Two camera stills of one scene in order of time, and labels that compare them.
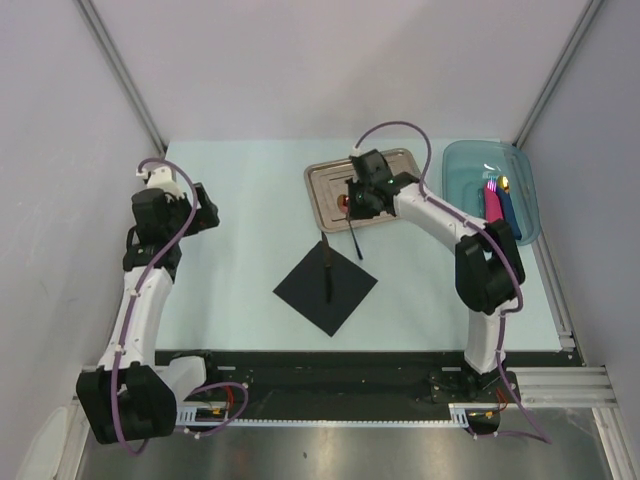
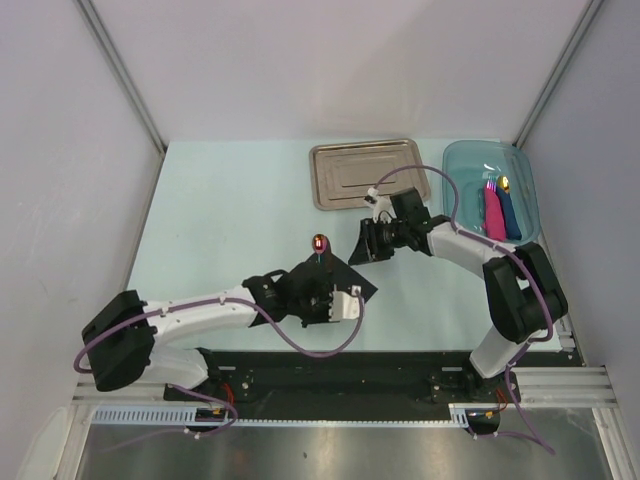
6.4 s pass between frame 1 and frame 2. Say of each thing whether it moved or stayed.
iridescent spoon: moved
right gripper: moved
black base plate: stayed
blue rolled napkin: stayed
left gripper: moved
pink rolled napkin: stayed
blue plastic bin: stayed
